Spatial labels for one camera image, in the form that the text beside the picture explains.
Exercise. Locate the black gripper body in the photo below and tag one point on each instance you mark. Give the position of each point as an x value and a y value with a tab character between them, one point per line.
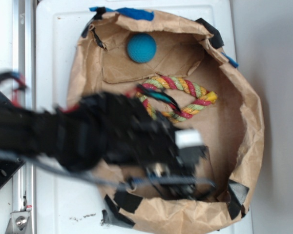
167	155

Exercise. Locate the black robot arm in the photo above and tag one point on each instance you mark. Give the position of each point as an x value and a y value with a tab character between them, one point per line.
110	127

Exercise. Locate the brown paper bag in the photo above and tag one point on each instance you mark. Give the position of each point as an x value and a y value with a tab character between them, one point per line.
232	127

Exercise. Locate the teal textured ball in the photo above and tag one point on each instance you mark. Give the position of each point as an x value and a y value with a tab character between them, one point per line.
141	48

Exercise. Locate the multicolour twisted rope toy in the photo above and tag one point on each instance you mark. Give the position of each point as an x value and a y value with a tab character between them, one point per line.
176	98

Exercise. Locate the metal corner bracket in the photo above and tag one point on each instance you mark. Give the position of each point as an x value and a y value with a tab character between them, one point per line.
19	223

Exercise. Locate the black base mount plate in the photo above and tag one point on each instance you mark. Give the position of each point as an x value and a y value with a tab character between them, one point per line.
8	168

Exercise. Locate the aluminium frame rail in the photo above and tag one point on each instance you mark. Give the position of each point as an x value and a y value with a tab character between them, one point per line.
23	60

